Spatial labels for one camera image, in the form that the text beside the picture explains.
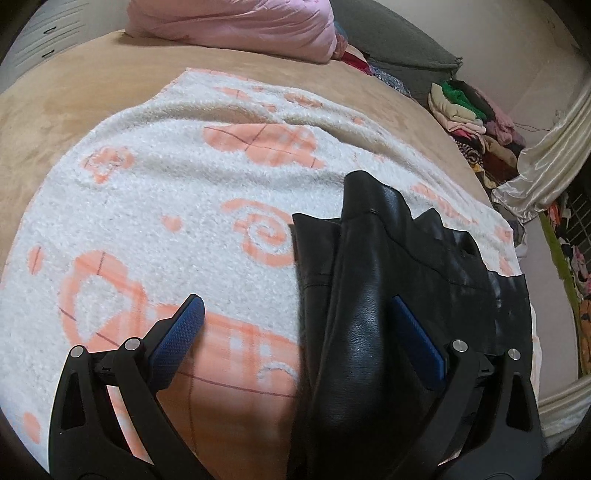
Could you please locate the green cloth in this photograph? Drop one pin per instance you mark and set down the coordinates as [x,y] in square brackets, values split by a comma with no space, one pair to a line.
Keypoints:
[556,254]

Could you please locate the colourful clothes by headboard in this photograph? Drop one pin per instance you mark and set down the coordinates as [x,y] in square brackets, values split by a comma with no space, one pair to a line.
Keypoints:
[369,64]

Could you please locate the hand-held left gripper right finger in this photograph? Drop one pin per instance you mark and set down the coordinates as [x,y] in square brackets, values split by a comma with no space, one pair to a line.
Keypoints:
[418,341]

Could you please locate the black leather jacket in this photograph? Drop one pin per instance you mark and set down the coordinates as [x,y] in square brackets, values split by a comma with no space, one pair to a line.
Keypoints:
[364,323]

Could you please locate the beige bed sheet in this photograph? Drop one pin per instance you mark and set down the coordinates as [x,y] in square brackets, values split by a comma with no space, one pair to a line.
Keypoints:
[92,92]

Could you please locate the grey headboard cushion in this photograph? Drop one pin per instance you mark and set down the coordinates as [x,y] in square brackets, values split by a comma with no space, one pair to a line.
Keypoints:
[401,41]

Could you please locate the cream satin curtain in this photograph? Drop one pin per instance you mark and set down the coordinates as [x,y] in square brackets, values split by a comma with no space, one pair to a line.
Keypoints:
[545,157]

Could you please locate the pink quilted comforter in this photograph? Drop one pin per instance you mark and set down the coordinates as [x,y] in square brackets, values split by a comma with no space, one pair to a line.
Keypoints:
[240,23]

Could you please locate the white wardrobe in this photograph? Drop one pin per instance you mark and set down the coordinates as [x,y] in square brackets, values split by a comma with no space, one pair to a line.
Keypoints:
[32,32]

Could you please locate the pile of folded clothes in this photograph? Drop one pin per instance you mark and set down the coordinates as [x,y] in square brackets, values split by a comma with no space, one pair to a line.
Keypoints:
[466,120]

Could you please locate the white blanket with orange print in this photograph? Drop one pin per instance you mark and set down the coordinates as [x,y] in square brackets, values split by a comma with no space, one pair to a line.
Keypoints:
[184,184]

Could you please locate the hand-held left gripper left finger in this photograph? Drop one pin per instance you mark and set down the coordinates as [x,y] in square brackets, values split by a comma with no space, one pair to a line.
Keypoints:
[181,330]

